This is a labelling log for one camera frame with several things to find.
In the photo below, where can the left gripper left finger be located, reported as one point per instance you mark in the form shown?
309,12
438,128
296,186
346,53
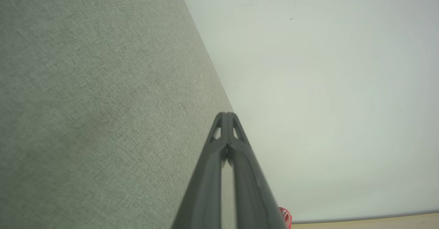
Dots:
205,194

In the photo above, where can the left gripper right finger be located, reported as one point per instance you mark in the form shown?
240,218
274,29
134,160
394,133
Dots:
250,194

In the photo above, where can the red shorts with white stripes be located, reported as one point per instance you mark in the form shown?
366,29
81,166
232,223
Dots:
286,218

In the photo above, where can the grey fabric sofa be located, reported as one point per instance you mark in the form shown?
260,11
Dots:
85,102

